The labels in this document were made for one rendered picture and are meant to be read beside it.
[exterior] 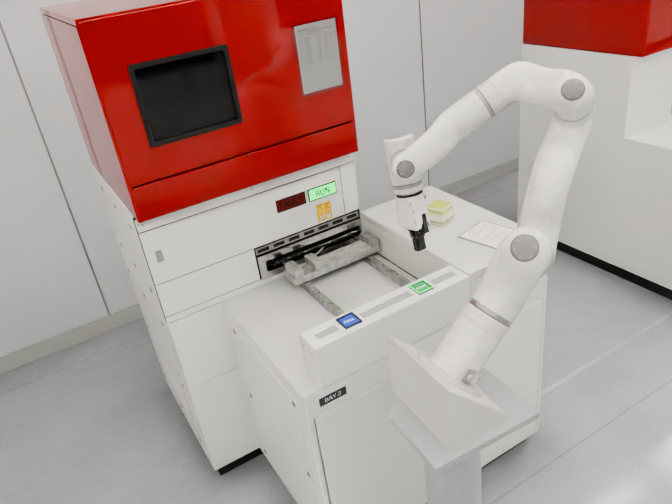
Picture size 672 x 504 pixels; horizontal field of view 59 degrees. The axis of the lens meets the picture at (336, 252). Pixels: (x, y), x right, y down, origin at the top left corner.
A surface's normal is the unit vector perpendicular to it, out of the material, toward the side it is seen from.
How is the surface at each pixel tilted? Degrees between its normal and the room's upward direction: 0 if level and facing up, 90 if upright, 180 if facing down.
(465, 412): 90
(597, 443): 0
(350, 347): 90
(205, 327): 90
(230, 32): 90
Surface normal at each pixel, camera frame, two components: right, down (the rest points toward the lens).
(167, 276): 0.51, 0.36
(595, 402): -0.12, -0.87
